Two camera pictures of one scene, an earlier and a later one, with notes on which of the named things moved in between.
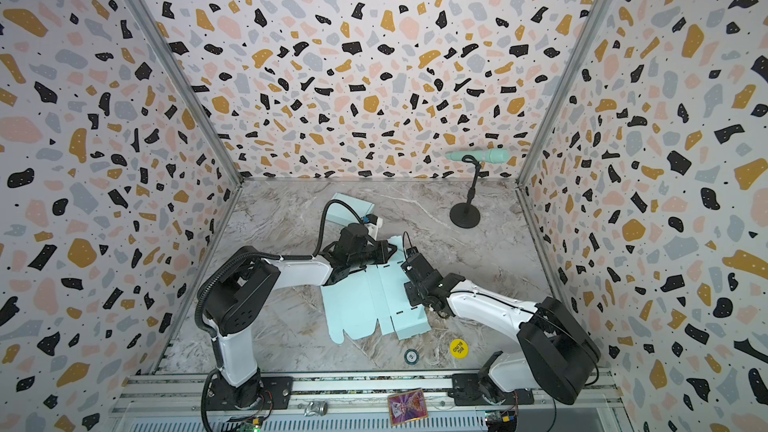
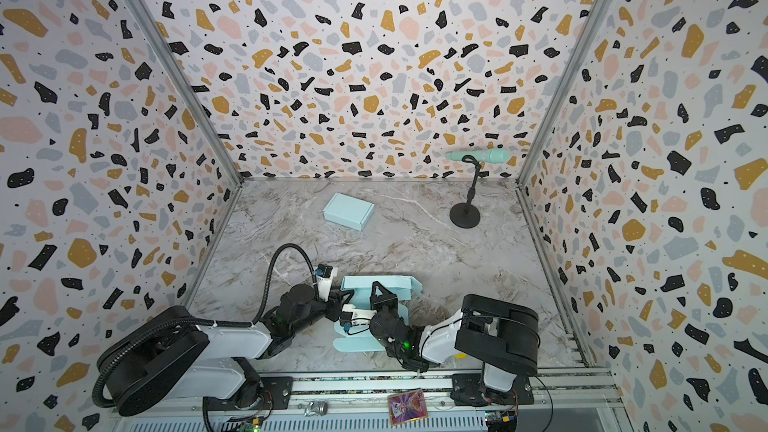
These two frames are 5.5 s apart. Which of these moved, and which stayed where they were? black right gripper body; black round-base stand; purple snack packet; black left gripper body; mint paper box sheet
Moved: black right gripper body; black left gripper body
Stayed: black round-base stand; mint paper box sheet; purple snack packet
